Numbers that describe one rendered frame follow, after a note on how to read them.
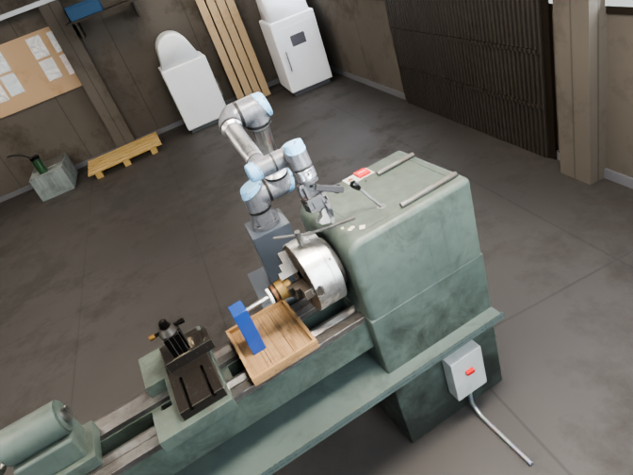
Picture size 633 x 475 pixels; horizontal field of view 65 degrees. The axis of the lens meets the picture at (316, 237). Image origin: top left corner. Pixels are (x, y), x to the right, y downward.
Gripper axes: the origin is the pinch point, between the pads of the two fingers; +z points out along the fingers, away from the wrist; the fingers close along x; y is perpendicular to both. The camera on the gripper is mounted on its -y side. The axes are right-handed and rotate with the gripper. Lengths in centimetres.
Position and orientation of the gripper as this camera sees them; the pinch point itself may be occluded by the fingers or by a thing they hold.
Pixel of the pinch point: (333, 223)
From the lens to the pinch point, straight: 192.2
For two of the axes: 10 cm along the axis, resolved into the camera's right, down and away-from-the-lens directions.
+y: -8.5, 4.7, -2.4
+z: 3.9, 8.6, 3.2
